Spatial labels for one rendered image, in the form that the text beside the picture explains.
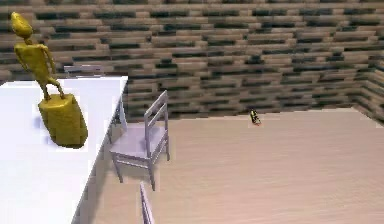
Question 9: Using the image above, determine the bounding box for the golden figure statue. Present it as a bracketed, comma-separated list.
[10, 11, 89, 149]

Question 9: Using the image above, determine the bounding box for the small black yellow object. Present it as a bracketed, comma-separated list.
[249, 109, 262, 127]

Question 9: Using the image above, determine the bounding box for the white table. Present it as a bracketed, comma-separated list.
[0, 75, 129, 224]

